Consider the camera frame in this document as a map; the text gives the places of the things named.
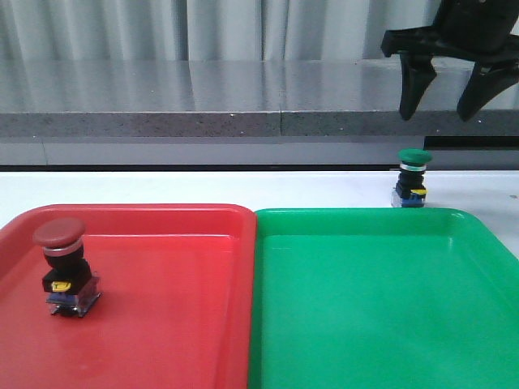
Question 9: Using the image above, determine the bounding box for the red mushroom push button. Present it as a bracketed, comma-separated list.
[32, 217, 101, 318]

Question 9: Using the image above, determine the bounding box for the green mushroom push button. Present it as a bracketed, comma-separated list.
[391, 148, 432, 207]

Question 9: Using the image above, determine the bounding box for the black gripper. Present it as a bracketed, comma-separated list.
[380, 0, 518, 122]

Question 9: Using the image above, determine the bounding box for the grey stone counter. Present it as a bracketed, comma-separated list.
[1, 59, 518, 171]

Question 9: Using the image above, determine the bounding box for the grey pleated curtain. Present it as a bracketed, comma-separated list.
[1, 0, 440, 61]

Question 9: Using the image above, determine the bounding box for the red plastic tray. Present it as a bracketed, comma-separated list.
[1, 204, 256, 388]

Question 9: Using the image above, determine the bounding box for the green plastic tray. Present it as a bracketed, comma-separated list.
[249, 208, 518, 388]

